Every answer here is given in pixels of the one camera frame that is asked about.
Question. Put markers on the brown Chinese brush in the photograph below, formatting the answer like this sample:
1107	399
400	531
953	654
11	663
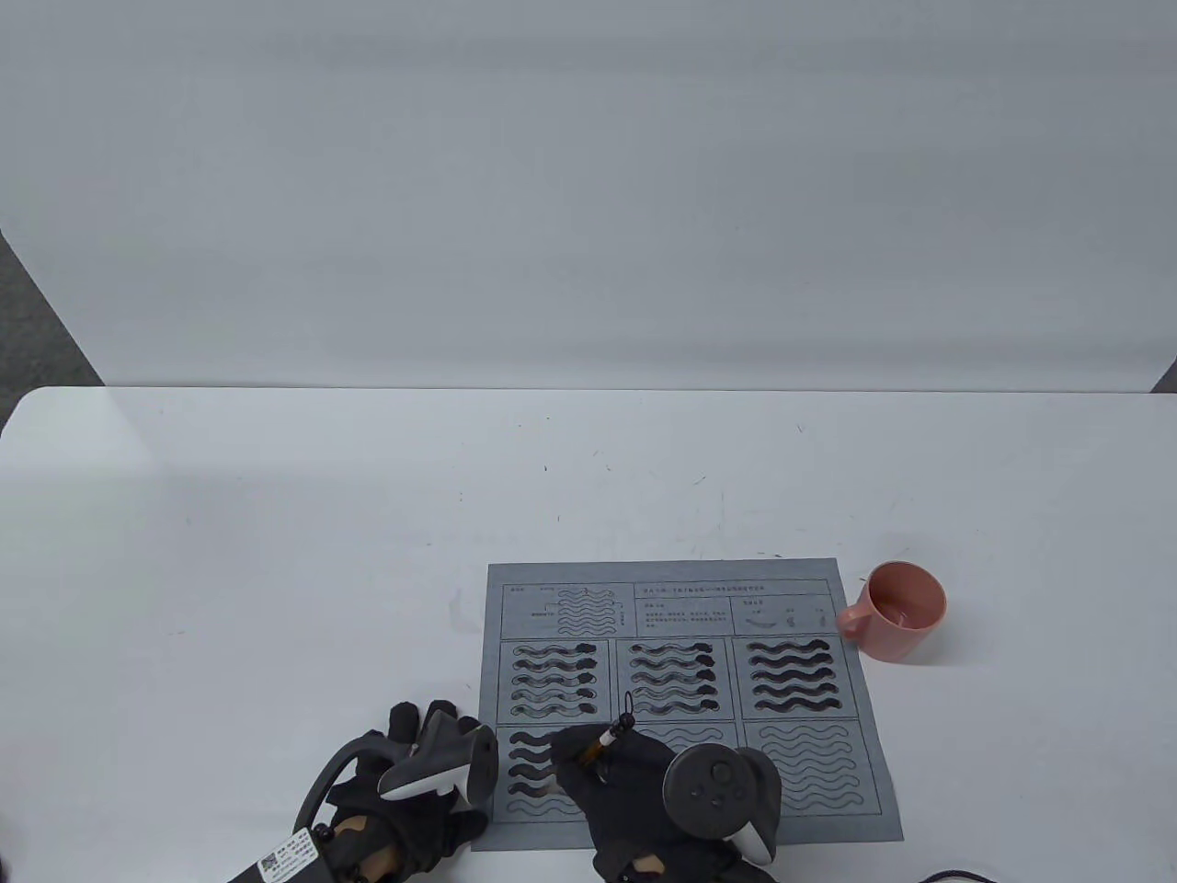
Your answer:
599	743

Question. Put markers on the person's left forearm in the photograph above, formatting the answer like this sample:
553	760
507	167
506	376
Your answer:
377	865

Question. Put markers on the pink mug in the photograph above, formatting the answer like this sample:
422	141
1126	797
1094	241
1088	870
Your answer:
906	635

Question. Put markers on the grey and white left controller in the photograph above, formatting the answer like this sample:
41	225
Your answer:
483	763

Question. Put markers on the black labelled left wrist camera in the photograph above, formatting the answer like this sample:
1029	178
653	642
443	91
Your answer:
285	860

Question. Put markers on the grey and white right controller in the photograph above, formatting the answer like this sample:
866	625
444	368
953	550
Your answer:
713	791

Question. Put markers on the grey and white controller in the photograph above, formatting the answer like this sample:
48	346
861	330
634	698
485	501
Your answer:
483	763
713	791

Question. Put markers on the grey water writing practice cloth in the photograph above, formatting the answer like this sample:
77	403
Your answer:
552	833

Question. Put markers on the person's right hand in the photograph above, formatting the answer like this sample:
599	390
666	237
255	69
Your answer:
625	809

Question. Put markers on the white backdrop panel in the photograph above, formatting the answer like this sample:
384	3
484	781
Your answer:
588	184

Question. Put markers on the person's left hand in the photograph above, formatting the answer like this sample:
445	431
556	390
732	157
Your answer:
428	828

